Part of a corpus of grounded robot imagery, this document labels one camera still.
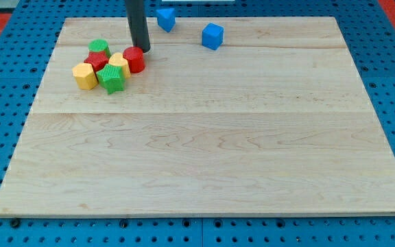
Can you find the blue cube block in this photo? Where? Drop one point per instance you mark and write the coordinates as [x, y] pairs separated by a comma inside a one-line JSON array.
[[212, 36]]

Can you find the red cylinder block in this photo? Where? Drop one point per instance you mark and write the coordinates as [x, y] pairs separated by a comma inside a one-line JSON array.
[[135, 58]]

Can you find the red star block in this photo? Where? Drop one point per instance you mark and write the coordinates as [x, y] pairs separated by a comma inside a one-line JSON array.
[[97, 59]]

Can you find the yellow hexagon block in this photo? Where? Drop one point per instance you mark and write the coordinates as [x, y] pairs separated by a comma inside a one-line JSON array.
[[85, 76]]

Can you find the green cylinder block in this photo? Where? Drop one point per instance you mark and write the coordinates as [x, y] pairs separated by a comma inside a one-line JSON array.
[[99, 45]]

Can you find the blue triangle block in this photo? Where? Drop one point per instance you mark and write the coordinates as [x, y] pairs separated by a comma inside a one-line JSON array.
[[166, 18]]

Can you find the yellow heart block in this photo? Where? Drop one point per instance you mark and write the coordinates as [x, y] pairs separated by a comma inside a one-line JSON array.
[[118, 60]]

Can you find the wooden board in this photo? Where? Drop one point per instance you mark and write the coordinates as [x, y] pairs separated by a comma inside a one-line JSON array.
[[274, 123]]

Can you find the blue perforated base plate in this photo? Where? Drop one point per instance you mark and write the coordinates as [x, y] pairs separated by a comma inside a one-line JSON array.
[[26, 44]]

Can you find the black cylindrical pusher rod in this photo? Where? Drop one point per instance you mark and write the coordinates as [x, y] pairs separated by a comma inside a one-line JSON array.
[[137, 21]]

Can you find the green star block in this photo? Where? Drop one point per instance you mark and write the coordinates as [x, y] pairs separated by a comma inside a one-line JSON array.
[[111, 78]]

